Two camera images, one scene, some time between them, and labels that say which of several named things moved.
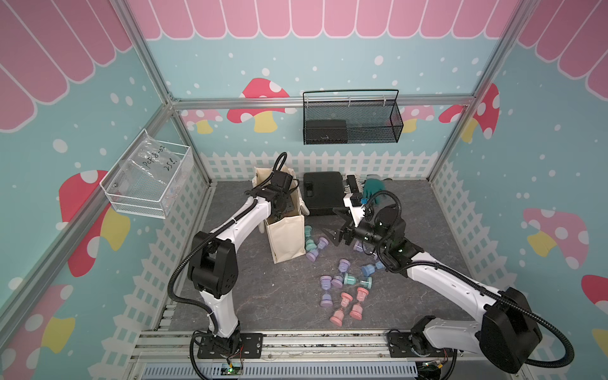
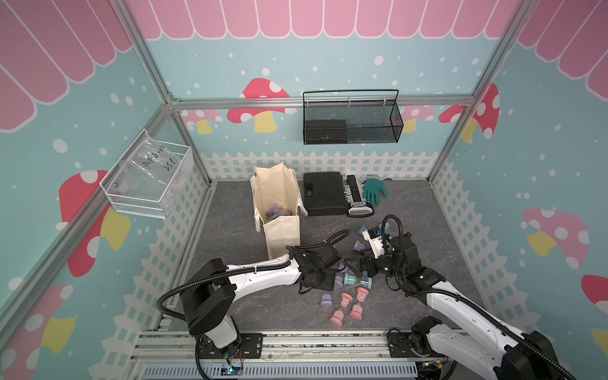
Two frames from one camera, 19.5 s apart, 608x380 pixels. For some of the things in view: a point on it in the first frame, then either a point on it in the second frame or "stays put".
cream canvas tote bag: x=286 y=236 stays put
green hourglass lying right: x=351 y=280 stays put
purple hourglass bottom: x=326 y=300 stays put
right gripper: x=350 y=226 → x=370 y=260
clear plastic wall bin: x=150 y=178 stays put
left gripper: x=274 y=214 → x=328 y=283
